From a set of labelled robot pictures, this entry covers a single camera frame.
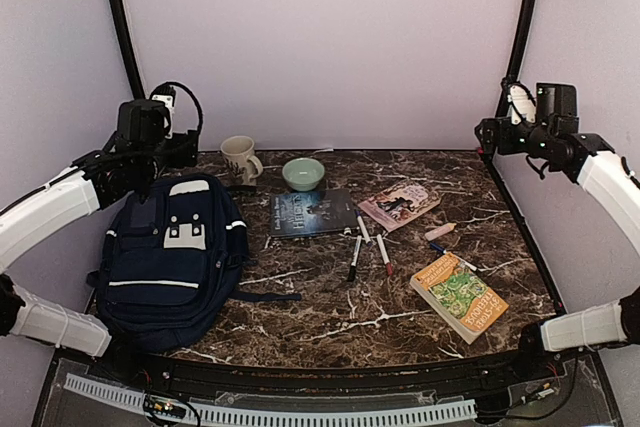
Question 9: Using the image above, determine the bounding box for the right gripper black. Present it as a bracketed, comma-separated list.
[476, 116, 554, 159]

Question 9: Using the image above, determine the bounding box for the navy blue student backpack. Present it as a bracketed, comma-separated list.
[88, 174, 302, 353]

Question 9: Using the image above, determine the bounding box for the pink illustrated paperback book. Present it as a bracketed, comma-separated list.
[358, 180, 441, 232]

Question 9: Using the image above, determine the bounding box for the orange green paperback book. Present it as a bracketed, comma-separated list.
[410, 254, 509, 345]

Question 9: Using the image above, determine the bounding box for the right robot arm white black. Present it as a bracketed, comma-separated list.
[475, 76, 639, 381]

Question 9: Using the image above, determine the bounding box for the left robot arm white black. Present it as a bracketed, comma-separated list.
[1, 81, 204, 383]

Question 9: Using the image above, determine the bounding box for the cream ceramic mug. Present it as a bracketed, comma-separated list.
[220, 135, 264, 186]

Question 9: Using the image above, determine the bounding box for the light green ceramic bowl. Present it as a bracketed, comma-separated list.
[282, 157, 325, 192]

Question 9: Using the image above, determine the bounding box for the blue capped thin pen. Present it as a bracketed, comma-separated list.
[429, 241, 478, 272]

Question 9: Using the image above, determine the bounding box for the dark blue hardcover book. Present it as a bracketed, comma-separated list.
[270, 189, 358, 238]

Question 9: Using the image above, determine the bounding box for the purple capped white marker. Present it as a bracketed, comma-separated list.
[355, 210, 372, 245]

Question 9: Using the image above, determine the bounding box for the red capped white marker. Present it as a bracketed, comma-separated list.
[376, 234, 393, 276]

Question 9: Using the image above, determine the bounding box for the black capped white marker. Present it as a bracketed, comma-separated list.
[347, 235, 363, 282]

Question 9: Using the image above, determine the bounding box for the small circuit board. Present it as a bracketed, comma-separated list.
[142, 395, 187, 421]

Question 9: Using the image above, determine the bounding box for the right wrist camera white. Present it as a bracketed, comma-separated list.
[506, 82, 536, 125]

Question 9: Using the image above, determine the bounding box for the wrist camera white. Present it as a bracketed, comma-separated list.
[150, 85, 176, 119]
[506, 82, 536, 125]

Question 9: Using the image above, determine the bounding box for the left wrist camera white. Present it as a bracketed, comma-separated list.
[150, 85, 176, 119]

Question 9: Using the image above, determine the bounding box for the right black frame post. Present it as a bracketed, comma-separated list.
[492, 0, 545, 118]

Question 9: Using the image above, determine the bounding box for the black frame post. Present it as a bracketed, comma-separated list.
[108, 0, 146, 99]
[492, 0, 545, 118]

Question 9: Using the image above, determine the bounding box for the left black frame post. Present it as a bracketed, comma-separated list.
[108, 0, 146, 99]

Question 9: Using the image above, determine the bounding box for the black front rail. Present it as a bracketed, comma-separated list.
[42, 348, 607, 397]

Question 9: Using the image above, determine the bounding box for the white slotted cable duct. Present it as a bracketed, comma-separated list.
[63, 374, 477, 426]

